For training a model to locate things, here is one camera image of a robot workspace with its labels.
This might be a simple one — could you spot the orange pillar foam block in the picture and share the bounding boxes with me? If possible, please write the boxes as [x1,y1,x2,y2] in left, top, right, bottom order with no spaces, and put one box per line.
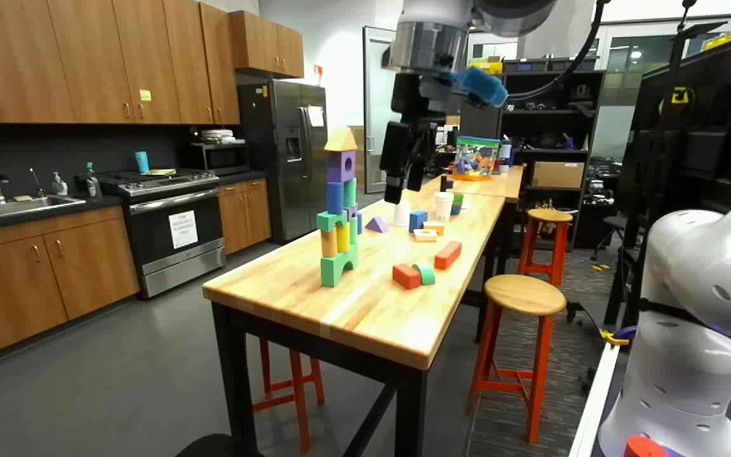
[319,227,339,259]

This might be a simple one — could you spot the narrow wooden base cabinet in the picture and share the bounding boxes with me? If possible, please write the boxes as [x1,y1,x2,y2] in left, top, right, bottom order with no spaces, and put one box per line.
[215,176,275,259]

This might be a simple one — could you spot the stainless steel refrigerator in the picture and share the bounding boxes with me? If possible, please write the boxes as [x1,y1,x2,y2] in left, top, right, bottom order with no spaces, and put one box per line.
[235,77,330,247]

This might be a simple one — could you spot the wide wooden base cabinet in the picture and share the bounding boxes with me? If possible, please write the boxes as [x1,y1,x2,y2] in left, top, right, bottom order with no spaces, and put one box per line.
[0,207,141,368]

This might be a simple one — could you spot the black equipment cart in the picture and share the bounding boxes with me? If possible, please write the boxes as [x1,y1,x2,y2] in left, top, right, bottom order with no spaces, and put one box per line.
[603,20,731,334]

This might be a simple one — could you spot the white robot base platform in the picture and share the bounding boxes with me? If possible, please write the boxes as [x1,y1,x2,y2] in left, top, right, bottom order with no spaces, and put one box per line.
[565,341,624,457]

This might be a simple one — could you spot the yellow shelf object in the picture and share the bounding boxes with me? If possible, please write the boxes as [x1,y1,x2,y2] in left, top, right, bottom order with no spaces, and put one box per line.
[470,54,507,75]

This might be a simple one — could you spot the long orange-red foam block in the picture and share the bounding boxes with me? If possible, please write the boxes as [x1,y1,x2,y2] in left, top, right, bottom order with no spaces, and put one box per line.
[432,240,464,275]

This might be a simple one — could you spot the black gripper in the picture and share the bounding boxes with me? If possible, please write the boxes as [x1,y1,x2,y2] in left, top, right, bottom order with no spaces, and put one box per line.
[377,72,461,207]

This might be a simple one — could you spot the yellow clamp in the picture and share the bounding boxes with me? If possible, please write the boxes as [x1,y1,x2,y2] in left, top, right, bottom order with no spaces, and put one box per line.
[598,325,640,350]

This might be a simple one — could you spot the white printed notice sheet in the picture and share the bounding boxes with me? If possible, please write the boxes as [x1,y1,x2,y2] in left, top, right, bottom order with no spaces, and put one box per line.
[167,209,204,251]

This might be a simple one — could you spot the black shelving unit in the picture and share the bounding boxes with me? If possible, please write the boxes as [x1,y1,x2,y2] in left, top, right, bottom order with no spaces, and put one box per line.
[499,59,607,249]

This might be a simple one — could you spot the brown cardboard box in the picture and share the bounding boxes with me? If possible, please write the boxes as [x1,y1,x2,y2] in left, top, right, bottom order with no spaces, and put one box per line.
[531,161,589,194]

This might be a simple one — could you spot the short orange-red foam block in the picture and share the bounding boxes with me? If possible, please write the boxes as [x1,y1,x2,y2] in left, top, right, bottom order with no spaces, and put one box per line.
[390,261,423,292]

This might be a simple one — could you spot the stainless steel stove oven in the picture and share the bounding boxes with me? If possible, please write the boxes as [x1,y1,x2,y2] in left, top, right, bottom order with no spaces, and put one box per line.
[98,171,229,302]

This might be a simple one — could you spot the dark kitchen countertop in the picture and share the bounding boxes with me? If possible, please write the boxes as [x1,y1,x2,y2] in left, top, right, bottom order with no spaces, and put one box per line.
[0,194,124,240]

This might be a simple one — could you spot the long wooden wall cabinets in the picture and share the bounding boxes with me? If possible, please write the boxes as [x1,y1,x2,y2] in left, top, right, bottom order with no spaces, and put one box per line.
[0,0,240,128]

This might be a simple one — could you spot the yellow triangular roof block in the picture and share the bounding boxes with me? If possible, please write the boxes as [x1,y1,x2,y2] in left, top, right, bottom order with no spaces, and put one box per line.
[323,124,360,156]

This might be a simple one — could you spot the black microwave oven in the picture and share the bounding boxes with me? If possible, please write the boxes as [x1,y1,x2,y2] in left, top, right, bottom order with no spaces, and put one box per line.
[181,138,252,176]

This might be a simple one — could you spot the blue upright foam block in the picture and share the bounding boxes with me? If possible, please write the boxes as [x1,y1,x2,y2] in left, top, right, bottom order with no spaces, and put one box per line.
[325,178,348,217]

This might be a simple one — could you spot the small red object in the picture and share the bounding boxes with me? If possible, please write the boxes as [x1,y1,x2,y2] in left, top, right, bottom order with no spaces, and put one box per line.
[622,434,671,457]

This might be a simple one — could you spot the small wooden wall cabinet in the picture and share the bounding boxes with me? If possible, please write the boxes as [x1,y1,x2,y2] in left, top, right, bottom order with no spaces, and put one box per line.
[225,9,306,82]

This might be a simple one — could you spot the clear countertop bottle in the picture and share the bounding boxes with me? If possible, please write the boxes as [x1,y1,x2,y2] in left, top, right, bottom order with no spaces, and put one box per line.
[83,161,101,203]

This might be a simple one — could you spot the wooden table black frame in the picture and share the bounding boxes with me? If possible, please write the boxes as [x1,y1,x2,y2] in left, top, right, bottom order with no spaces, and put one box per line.
[200,181,507,457]

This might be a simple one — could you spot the green flat foam block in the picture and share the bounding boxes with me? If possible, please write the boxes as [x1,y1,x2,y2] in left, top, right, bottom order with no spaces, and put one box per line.
[315,211,348,236]

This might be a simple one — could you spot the clear bin of toy blocks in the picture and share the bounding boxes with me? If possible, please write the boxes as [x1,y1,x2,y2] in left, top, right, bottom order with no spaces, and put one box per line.
[451,134,506,183]

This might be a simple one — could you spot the wooden stool orange legs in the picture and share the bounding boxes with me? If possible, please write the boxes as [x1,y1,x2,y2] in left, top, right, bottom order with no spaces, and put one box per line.
[515,207,577,289]
[464,273,568,448]
[252,337,327,454]

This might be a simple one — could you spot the glass door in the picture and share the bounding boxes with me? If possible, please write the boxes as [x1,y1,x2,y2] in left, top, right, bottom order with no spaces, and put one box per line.
[360,23,418,195]

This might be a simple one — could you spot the white dishes stack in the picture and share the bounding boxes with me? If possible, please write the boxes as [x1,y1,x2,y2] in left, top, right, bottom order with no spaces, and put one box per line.
[196,128,240,147]

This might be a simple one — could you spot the purple block with hole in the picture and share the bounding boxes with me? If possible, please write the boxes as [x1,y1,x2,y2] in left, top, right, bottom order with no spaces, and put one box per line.
[325,150,357,186]

